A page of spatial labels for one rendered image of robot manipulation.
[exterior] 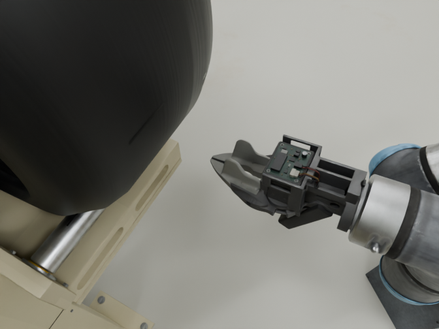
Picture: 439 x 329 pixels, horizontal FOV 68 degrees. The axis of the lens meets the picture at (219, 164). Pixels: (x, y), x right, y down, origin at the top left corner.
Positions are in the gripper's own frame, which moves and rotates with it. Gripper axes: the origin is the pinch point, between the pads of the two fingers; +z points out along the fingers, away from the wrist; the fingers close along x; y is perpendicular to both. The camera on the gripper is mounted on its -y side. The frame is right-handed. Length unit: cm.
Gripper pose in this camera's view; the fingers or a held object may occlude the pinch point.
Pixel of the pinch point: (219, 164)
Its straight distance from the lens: 50.2
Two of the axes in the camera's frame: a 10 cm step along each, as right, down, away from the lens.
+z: -8.8, -3.3, 3.6
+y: -1.1, -5.9, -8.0
